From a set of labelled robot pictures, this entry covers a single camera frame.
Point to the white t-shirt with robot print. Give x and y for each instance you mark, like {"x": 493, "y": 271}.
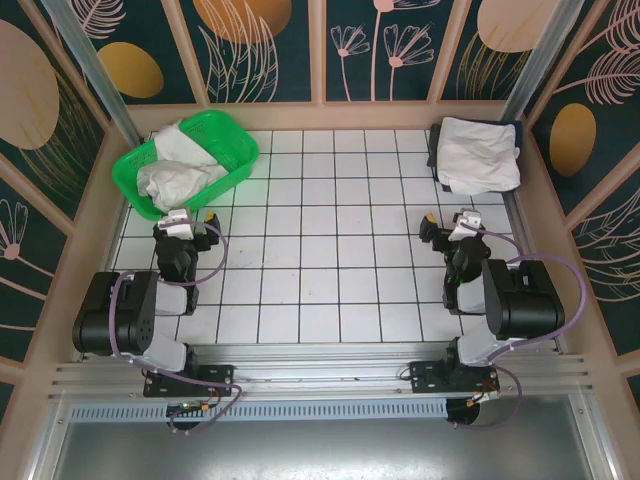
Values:
{"x": 175, "y": 177}

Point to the green plastic basket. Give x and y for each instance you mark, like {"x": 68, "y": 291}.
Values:
{"x": 127, "y": 167}

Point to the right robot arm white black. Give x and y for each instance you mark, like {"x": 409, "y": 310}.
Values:
{"x": 530, "y": 310}

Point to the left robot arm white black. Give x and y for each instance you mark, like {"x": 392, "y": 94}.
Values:
{"x": 100, "y": 320}

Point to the folded white cloth stack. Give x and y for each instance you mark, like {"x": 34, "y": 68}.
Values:
{"x": 432, "y": 145}

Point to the folded plain white t-shirt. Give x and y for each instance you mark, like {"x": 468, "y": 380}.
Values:
{"x": 475, "y": 155}

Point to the grey metal sheet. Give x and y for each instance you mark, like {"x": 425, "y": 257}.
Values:
{"x": 320, "y": 450}

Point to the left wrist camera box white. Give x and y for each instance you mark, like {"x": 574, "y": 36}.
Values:
{"x": 176, "y": 223}

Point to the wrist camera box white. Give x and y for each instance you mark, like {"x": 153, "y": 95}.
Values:
{"x": 176, "y": 223}
{"x": 466, "y": 224}

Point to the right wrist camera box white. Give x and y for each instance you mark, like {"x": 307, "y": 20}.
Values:
{"x": 466, "y": 224}

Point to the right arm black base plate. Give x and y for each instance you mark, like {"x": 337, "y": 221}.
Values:
{"x": 425, "y": 375}

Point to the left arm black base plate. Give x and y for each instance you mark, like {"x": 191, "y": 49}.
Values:
{"x": 220, "y": 375}

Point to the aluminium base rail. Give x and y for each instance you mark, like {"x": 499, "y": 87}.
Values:
{"x": 320, "y": 360}

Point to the aluminium corner post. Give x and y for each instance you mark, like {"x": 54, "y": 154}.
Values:
{"x": 541, "y": 50}
{"x": 91, "y": 65}

